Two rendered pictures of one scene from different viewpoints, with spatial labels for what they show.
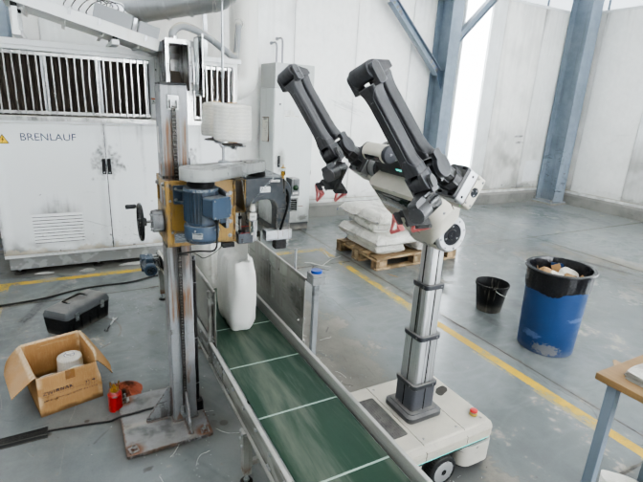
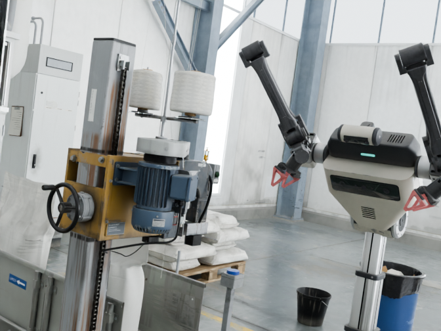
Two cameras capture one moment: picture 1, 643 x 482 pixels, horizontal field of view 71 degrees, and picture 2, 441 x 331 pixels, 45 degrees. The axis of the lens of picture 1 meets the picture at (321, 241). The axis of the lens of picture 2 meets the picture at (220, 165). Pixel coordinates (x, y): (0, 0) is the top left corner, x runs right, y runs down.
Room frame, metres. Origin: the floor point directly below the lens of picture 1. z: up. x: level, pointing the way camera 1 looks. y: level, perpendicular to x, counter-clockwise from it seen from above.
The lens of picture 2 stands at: (0.10, 1.13, 1.45)
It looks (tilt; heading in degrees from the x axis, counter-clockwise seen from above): 3 degrees down; 336
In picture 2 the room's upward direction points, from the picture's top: 8 degrees clockwise
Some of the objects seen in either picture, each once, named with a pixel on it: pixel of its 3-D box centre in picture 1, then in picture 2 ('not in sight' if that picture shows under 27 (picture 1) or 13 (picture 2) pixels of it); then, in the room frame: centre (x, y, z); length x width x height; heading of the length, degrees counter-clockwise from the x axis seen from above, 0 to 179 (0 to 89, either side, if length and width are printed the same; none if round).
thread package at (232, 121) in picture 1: (232, 122); (193, 93); (2.03, 0.42, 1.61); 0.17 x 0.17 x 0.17
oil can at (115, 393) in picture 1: (114, 392); not in sight; (2.14, 1.10, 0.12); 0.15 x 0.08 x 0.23; 29
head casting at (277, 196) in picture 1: (258, 196); (168, 184); (2.37, 0.35, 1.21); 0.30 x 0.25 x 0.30; 29
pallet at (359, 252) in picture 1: (395, 248); (182, 264); (5.27, -0.91, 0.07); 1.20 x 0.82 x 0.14; 121
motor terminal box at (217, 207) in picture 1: (216, 209); (184, 190); (1.89, 0.45, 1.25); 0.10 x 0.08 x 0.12; 144
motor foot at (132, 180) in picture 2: (188, 196); (134, 175); (2.01, 0.61, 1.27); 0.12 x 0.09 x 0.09; 119
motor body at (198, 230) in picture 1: (201, 214); (155, 197); (1.95, 0.54, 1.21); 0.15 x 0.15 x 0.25
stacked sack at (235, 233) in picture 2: not in sight; (218, 232); (5.25, -1.27, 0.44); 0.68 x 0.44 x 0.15; 119
